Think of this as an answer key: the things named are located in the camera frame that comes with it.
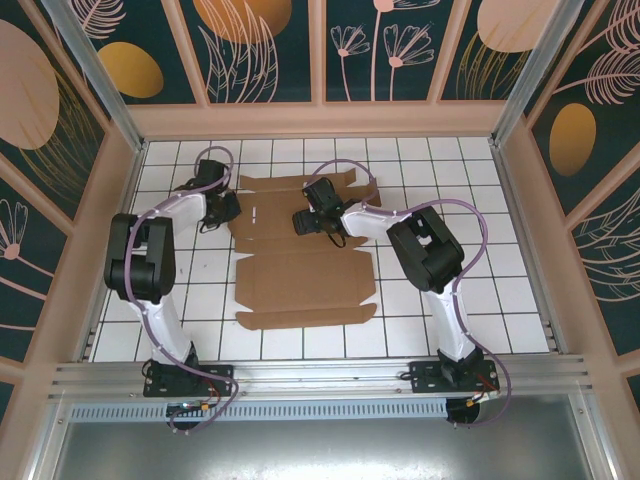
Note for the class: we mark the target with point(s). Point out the yellow power connector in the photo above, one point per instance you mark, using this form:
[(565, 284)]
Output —
[(205, 407), (480, 398)]

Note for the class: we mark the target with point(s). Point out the aluminium table side rail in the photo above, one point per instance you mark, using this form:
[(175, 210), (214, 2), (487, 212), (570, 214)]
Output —
[(501, 165), (131, 180)]

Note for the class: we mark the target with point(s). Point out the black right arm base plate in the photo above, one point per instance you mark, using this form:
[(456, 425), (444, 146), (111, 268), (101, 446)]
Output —
[(425, 375)]

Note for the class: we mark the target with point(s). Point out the aluminium frame post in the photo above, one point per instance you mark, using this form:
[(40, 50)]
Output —
[(97, 80), (531, 75)]

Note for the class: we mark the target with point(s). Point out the grey metal sheet panel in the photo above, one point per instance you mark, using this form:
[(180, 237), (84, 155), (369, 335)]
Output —
[(320, 450)]

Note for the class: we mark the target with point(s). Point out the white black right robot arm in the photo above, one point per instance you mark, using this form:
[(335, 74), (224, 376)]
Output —
[(452, 330)]

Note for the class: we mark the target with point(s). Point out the brown cardboard paper box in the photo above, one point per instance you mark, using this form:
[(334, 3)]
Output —
[(300, 275)]

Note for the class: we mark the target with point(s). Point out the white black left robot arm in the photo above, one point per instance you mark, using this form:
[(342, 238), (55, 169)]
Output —
[(165, 330)]

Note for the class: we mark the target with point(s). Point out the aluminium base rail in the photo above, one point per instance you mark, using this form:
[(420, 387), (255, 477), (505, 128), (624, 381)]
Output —
[(320, 372)]

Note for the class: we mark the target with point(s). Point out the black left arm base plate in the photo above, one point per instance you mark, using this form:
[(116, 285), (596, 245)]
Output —
[(215, 377)]

